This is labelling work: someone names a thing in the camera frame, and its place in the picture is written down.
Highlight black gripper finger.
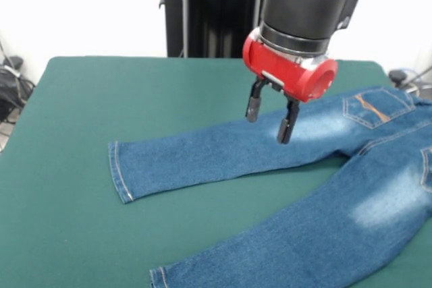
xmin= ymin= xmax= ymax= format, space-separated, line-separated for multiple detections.
xmin=276 ymin=94 xmax=301 ymax=146
xmin=244 ymin=78 xmax=270 ymax=123

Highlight blue denim jeans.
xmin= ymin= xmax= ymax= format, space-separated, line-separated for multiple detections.
xmin=107 ymin=85 xmax=432 ymax=288

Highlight dark green table cloth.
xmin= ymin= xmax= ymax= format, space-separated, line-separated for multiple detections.
xmin=0 ymin=55 xmax=432 ymax=288

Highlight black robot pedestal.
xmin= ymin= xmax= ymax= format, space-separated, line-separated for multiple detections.
xmin=157 ymin=0 xmax=274 ymax=59

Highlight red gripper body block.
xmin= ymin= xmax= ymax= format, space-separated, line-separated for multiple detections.
xmin=242 ymin=27 xmax=339 ymax=104

